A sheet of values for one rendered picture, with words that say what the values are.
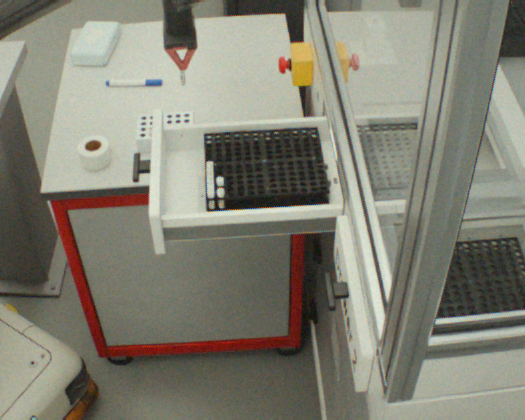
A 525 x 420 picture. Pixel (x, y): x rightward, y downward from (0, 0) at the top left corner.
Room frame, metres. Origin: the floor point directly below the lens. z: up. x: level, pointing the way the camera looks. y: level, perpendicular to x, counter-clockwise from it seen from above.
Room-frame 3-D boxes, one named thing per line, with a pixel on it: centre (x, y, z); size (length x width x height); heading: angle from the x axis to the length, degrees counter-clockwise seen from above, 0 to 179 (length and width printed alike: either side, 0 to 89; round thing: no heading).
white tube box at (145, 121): (1.30, 0.21, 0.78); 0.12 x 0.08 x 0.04; 93
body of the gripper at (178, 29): (1.32, 0.16, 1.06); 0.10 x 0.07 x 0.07; 5
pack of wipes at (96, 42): (1.66, 0.42, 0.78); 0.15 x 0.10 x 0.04; 171
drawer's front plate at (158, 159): (1.06, 0.19, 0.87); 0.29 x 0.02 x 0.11; 3
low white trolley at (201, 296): (1.47, 0.20, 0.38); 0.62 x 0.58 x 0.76; 3
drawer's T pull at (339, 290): (0.76, -0.12, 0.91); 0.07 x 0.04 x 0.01; 3
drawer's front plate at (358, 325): (0.77, -0.14, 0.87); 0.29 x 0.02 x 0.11; 3
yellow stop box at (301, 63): (1.41, -0.09, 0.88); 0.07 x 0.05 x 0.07; 3
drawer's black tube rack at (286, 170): (1.07, -0.01, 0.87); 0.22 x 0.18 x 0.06; 93
